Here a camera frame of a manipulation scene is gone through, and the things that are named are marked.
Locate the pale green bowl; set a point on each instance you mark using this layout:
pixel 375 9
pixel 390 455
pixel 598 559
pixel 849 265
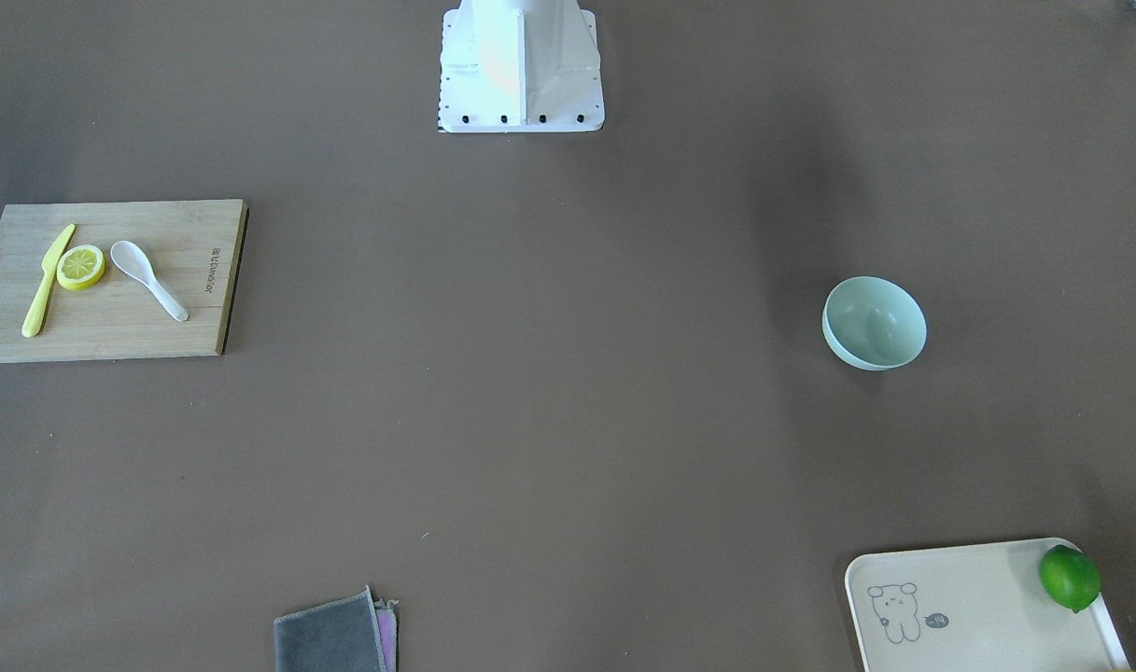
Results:
pixel 873 324

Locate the purple cloth under grey cloth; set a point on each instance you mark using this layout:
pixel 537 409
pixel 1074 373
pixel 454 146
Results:
pixel 388 628

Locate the grey folded cloth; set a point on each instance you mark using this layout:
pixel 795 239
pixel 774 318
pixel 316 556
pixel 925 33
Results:
pixel 338 636

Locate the cream tray with bear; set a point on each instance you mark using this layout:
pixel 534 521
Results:
pixel 977 607

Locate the lemon slice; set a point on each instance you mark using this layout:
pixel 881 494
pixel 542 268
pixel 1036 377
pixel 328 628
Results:
pixel 80 267

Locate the yellow plastic knife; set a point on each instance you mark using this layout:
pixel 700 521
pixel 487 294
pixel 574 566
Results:
pixel 36 314

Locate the green lime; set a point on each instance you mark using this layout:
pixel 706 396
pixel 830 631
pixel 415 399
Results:
pixel 1069 578

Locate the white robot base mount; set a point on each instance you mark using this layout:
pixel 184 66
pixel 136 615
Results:
pixel 520 67

